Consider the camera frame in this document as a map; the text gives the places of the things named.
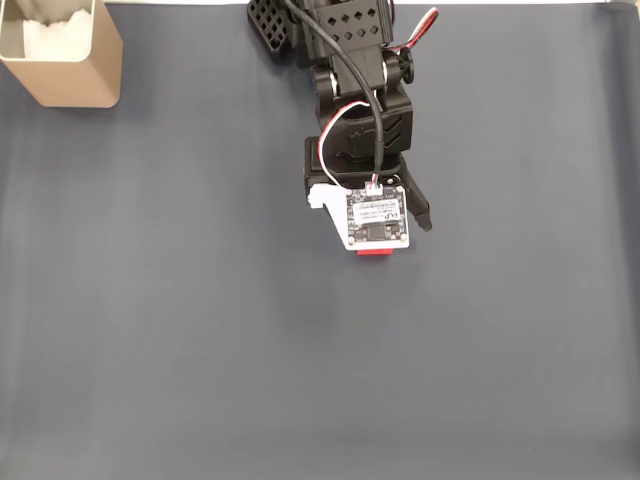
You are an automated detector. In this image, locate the grey table mat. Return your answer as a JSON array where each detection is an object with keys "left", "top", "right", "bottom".
[{"left": 0, "top": 3, "right": 640, "bottom": 480}]

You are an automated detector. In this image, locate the beige open box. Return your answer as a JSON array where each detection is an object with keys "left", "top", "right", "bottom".
[{"left": 0, "top": 0, "right": 125, "bottom": 109}]

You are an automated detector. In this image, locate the white padding foam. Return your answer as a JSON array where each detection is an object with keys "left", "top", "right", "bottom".
[{"left": 22, "top": 7, "right": 94, "bottom": 62}]

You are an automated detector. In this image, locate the camera board on white mount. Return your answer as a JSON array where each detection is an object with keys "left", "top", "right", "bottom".
[{"left": 307, "top": 182, "right": 411, "bottom": 251}]

